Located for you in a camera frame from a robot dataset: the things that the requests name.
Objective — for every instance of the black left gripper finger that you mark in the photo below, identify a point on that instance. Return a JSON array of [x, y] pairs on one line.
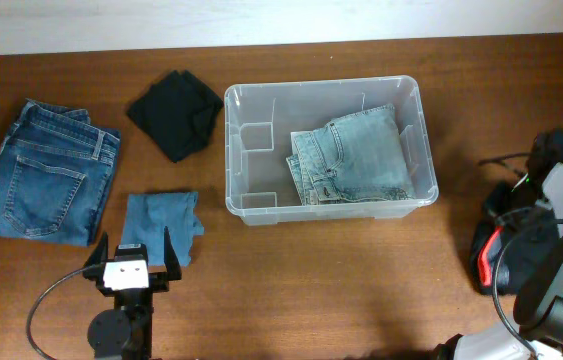
[[100, 253], [171, 262]]

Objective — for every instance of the small blue cloth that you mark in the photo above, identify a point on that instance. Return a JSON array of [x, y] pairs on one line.
[[149, 214]]

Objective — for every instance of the light blue jeans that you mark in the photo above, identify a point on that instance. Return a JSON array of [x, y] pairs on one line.
[[354, 158]]

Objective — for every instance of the black shorts red grey waistband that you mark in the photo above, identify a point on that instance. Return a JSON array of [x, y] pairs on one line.
[[514, 235]]

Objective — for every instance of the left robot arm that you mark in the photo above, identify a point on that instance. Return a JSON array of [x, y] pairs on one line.
[[124, 332]]

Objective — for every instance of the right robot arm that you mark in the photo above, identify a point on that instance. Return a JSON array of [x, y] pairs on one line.
[[530, 322]]

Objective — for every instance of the dark blue folded jeans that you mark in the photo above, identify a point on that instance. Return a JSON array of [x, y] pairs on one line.
[[56, 173]]

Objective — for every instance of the black folded cloth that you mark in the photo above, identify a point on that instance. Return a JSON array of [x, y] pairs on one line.
[[178, 113]]

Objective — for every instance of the clear plastic storage bin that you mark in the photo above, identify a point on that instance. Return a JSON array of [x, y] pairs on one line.
[[259, 119]]

